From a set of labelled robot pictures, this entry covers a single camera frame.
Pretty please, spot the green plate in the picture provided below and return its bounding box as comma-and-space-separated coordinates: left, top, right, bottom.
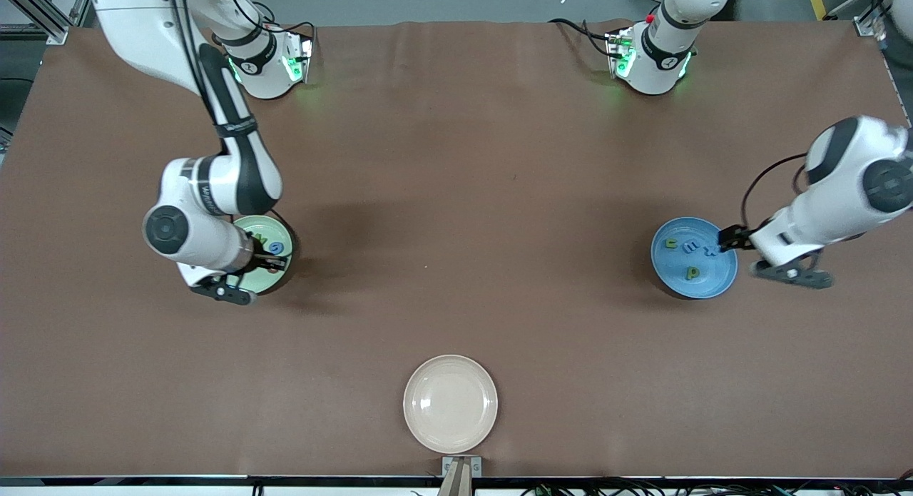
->
232, 215, 295, 296

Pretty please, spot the blue plate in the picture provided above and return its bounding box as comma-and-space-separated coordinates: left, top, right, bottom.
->
650, 217, 739, 300

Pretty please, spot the brown table mat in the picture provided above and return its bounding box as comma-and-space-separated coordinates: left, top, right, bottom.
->
0, 19, 913, 479

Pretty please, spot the beige plate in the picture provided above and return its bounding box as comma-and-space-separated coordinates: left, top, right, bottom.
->
403, 354, 499, 455

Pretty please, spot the aluminium frame post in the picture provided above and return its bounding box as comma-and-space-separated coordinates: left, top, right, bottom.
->
852, 0, 913, 37
0, 0, 97, 46

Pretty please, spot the black right arm base cable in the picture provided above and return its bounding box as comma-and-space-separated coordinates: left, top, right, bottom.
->
221, 0, 316, 47

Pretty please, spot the black arm base cable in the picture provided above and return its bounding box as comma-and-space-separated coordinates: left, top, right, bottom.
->
221, 0, 316, 47
548, 16, 628, 60

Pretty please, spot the black left arm base cable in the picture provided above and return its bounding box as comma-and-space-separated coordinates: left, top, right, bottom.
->
548, 16, 628, 60

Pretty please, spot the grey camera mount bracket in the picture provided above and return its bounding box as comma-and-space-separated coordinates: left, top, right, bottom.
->
437, 456, 483, 496

